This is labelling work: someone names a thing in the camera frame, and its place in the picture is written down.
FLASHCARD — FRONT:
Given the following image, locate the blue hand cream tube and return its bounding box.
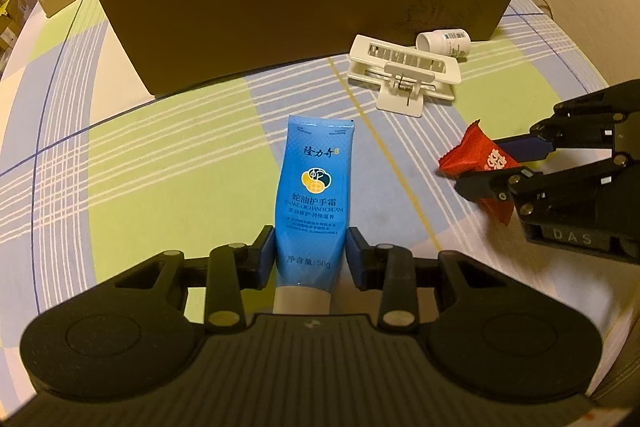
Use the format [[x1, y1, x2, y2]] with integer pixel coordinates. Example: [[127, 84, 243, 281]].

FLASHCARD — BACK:
[[273, 116, 355, 315]]

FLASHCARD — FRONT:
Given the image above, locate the red snack packet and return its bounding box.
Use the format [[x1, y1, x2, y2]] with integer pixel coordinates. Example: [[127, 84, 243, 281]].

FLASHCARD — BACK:
[[438, 119, 524, 227]]

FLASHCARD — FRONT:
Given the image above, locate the small white pill bottle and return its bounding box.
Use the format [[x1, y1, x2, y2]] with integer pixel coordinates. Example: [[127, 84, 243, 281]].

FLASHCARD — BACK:
[[416, 28, 471, 58]]

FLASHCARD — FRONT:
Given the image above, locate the white plastic rack holder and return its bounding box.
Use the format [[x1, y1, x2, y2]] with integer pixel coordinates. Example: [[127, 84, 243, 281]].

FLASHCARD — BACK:
[[347, 35, 461, 118]]

